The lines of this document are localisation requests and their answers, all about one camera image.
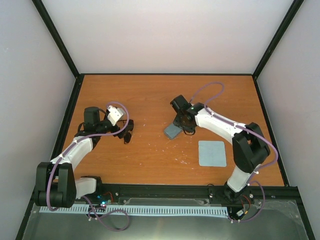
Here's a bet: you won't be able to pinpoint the black sunglasses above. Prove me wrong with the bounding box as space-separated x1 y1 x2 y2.
122 131 133 144

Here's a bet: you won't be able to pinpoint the light blue cleaning cloth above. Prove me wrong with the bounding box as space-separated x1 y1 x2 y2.
198 140 227 168

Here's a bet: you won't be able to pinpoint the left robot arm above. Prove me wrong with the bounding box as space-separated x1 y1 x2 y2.
33 102 134 211

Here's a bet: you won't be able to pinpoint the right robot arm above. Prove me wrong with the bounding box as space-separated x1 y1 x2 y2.
170 95 271 203

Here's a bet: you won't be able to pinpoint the left controller board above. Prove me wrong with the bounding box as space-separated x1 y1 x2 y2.
96 191 114 208

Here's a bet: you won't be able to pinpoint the right controller connector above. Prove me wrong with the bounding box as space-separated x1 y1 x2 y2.
228 193 254 222

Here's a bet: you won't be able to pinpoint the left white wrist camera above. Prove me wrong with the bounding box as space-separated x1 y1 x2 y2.
107 105 125 126

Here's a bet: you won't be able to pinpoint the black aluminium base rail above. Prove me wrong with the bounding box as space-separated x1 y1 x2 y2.
34 182 300 206

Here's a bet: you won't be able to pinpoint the black enclosure frame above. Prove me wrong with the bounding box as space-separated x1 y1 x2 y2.
15 0 315 240

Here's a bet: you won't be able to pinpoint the light blue cable duct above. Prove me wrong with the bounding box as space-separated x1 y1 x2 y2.
39 204 228 218

